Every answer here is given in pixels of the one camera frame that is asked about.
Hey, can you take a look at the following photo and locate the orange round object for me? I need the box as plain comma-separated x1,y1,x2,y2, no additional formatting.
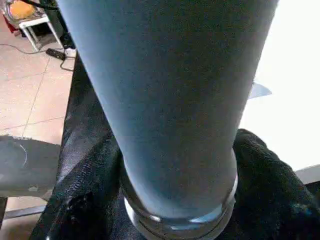
7,0,36,20

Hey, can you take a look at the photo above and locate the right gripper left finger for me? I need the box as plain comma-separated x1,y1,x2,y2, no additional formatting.
30,131,137,240

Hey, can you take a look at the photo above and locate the white plastic table leg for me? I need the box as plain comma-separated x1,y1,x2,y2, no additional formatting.
55,0,278,240

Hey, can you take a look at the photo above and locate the black power strip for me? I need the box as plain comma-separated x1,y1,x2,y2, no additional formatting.
46,48,67,61

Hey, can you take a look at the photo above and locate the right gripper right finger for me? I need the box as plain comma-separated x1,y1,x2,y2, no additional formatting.
220,128,320,240

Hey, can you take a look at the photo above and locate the small white stand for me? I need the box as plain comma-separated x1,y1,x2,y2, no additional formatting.
20,14,63,52

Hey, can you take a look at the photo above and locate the white compartment tray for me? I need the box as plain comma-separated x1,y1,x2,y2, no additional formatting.
239,0,320,186

